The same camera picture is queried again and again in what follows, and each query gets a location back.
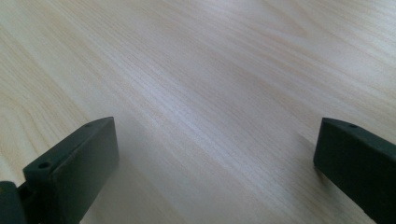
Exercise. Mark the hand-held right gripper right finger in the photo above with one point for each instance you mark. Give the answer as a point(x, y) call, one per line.
point(358, 155)

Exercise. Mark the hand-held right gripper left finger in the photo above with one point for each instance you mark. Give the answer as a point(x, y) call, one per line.
point(81, 168)

